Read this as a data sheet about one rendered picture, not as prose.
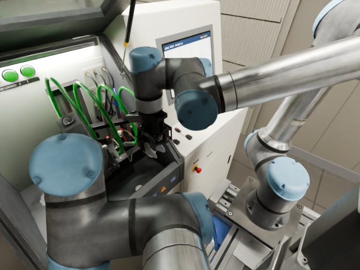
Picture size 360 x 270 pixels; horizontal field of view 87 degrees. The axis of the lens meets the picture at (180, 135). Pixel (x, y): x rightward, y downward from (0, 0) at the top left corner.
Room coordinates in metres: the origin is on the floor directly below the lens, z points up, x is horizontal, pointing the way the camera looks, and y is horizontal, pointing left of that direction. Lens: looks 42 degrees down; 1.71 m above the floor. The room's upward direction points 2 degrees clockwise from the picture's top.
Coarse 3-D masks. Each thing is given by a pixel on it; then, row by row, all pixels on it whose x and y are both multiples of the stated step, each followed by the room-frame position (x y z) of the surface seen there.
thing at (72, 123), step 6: (72, 114) 0.34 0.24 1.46; (60, 120) 0.33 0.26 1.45; (66, 120) 0.32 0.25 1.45; (72, 120) 0.33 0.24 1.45; (78, 120) 0.33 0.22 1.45; (60, 126) 0.31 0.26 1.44; (66, 126) 0.31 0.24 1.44; (72, 126) 0.31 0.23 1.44; (78, 126) 0.31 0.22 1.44; (84, 126) 0.31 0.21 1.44; (66, 132) 0.30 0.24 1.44; (72, 132) 0.30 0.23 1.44; (78, 132) 0.30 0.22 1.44; (84, 132) 0.30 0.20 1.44; (90, 132) 0.32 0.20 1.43
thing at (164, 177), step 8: (168, 168) 0.60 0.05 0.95; (176, 168) 0.60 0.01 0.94; (160, 176) 0.55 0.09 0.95; (168, 176) 0.56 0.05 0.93; (176, 176) 0.60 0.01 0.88; (144, 184) 0.50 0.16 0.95; (152, 184) 0.50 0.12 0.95; (160, 184) 0.52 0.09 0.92; (168, 184) 0.56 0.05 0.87; (176, 184) 0.60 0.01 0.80; (136, 192) 0.46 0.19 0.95; (144, 192) 0.46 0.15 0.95; (152, 192) 0.48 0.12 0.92; (160, 192) 0.51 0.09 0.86
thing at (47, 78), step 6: (48, 78) 0.59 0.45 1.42; (54, 78) 0.59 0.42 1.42; (48, 84) 0.65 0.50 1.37; (60, 84) 0.56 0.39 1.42; (48, 90) 0.66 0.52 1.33; (60, 90) 0.53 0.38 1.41; (66, 96) 0.51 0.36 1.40; (54, 102) 0.68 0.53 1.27; (72, 102) 0.50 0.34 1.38; (78, 108) 0.49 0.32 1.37; (60, 114) 0.69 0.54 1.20; (78, 114) 0.48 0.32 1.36; (84, 120) 0.47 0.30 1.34; (90, 126) 0.46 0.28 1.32; (96, 138) 0.45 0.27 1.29
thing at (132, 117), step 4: (132, 112) 0.50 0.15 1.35; (136, 112) 0.50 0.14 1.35; (128, 116) 0.49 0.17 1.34; (132, 116) 0.47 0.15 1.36; (136, 116) 0.46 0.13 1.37; (128, 120) 0.49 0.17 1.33; (132, 120) 0.48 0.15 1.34; (136, 120) 0.46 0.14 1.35; (140, 120) 0.45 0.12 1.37; (144, 120) 0.44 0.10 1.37
